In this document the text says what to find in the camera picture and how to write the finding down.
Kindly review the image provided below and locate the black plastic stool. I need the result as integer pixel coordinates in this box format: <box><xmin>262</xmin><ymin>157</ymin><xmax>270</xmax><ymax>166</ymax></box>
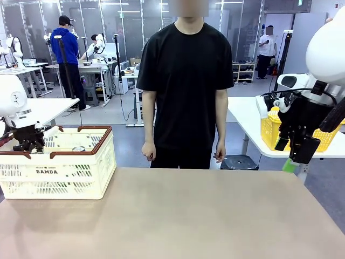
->
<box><xmin>219</xmin><ymin>155</ymin><xmax>260</xmax><ymax>171</ymax></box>

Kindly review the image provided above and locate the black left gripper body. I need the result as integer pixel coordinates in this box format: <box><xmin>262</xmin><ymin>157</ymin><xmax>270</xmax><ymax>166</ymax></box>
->
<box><xmin>11</xmin><ymin>125</ymin><xmax>47</xmax><ymax>153</ymax></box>

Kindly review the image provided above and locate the person's right hand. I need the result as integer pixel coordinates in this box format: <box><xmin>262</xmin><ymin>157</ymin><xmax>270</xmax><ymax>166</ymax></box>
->
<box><xmin>141</xmin><ymin>141</ymin><xmax>157</xmax><ymax>162</ymax></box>

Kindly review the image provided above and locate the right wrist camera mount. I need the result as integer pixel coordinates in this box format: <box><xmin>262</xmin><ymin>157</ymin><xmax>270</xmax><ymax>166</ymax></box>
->
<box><xmin>255</xmin><ymin>91</ymin><xmax>295</xmax><ymax>120</ymax></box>

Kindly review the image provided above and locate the black pole with white top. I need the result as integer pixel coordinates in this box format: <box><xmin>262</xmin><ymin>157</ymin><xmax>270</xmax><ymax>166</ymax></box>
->
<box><xmin>273</xmin><ymin>30</ymin><xmax>294</xmax><ymax>93</ymax></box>

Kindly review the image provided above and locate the white desk with thin edge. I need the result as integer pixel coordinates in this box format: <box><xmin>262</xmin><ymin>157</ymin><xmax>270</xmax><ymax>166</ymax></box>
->
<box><xmin>25</xmin><ymin>97</ymin><xmax>81</xmax><ymax>127</ymax></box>

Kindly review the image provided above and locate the white background workbench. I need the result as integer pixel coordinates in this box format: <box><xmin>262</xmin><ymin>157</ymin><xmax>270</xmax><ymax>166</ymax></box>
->
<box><xmin>45</xmin><ymin>60</ymin><xmax>112</xmax><ymax>107</ymax></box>

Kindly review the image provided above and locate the person's left forearm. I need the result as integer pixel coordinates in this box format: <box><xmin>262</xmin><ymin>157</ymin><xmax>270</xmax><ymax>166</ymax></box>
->
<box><xmin>215</xmin><ymin>88</ymin><xmax>230</xmax><ymax>144</ymax></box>

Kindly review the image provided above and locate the white robot with black straps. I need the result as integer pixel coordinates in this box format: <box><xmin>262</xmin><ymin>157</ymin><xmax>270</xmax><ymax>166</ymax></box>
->
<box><xmin>0</xmin><ymin>33</ymin><xmax>25</xmax><ymax>69</ymax></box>

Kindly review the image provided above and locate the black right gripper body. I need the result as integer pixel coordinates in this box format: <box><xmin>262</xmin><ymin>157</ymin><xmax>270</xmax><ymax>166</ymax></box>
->
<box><xmin>277</xmin><ymin>96</ymin><xmax>330</xmax><ymax>139</ymax></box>

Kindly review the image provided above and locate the person's left hand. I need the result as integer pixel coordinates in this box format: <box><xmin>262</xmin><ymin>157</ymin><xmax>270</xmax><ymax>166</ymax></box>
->
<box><xmin>213</xmin><ymin>141</ymin><xmax>227</xmax><ymax>163</ymax></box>

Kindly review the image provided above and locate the grey step stool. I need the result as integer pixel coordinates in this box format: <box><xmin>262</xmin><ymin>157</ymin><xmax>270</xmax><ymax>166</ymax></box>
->
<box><xmin>82</xmin><ymin>86</ymin><xmax>100</xmax><ymax>107</ymax></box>

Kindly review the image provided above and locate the black camera tripod stand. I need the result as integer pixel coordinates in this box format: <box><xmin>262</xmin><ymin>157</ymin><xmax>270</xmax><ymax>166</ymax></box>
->
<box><xmin>57</xmin><ymin>36</ymin><xmax>77</xmax><ymax>100</ymax></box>

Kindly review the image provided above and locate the person in black t-shirt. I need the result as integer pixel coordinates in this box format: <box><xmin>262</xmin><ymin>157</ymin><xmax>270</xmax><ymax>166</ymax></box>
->
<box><xmin>136</xmin><ymin>15</ymin><xmax>235</xmax><ymax>170</ymax></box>

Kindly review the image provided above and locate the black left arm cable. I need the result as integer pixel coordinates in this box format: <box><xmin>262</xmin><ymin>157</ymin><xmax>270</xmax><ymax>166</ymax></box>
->
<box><xmin>0</xmin><ymin>125</ymin><xmax>15</xmax><ymax>148</ymax></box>

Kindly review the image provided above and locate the large yellow plastic basket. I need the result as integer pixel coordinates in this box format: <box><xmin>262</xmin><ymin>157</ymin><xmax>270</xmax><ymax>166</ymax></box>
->
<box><xmin>260</xmin><ymin>106</ymin><xmax>345</xmax><ymax>153</ymax></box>

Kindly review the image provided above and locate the man in blue hoodie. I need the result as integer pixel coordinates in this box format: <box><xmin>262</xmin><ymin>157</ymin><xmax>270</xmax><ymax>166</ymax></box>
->
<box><xmin>50</xmin><ymin>15</ymin><xmax>91</xmax><ymax>112</ymax></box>

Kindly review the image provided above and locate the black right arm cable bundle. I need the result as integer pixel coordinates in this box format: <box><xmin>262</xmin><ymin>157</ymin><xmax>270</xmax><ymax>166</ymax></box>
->
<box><xmin>319</xmin><ymin>98</ymin><xmax>345</xmax><ymax>133</ymax></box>

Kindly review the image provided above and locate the person in white shirt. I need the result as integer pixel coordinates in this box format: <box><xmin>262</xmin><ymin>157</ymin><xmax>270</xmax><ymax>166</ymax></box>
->
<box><xmin>258</xmin><ymin>25</ymin><xmax>278</xmax><ymax>80</ymax></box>

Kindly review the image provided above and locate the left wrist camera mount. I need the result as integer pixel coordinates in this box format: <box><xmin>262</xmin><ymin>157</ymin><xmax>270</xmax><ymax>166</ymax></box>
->
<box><xmin>34</xmin><ymin>122</ymin><xmax>60</xmax><ymax>139</ymax></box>

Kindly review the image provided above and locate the cream shopping basket brown rim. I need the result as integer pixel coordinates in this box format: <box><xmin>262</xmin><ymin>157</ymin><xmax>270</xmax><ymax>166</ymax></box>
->
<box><xmin>0</xmin><ymin>126</ymin><xmax>117</xmax><ymax>201</ymax></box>

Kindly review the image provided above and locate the person's right forearm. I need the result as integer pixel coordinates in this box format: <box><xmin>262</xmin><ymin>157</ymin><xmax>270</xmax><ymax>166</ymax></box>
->
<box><xmin>142</xmin><ymin>90</ymin><xmax>158</xmax><ymax>144</ymax></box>

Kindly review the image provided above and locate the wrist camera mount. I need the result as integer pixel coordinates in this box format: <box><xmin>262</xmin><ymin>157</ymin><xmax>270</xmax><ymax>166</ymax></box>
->
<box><xmin>34</xmin><ymin>122</ymin><xmax>60</xmax><ymax>139</ymax></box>
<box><xmin>255</xmin><ymin>91</ymin><xmax>295</xmax><ymax>120</ymax></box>

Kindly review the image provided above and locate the white desk with T legs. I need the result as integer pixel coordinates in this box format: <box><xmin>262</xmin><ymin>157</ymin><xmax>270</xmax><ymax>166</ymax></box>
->
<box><xmin>121</xmin><ymin>66</ymin><xmax>144</xmax><ymax>128</ymax></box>

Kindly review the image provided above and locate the wooden shoe rack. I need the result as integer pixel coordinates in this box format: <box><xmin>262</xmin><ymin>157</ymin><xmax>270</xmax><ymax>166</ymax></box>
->
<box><xmin>232</xmin><ymin>62</ymin><xmax>256</xmax><ymax>84</ymax></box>

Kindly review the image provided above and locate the thin black tripod pole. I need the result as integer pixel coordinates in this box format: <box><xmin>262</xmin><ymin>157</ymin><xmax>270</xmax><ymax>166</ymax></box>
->
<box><xmin>113</xmin><ymin>34</ymin><xmax>124</xmax><ymax>95</ymax></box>

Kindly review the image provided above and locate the white side table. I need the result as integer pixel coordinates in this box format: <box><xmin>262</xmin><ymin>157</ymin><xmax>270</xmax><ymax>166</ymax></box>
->
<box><xmin>227</xmin><ymin>96</ymin><xmax>345</xmax><ymax>159</ymax></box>

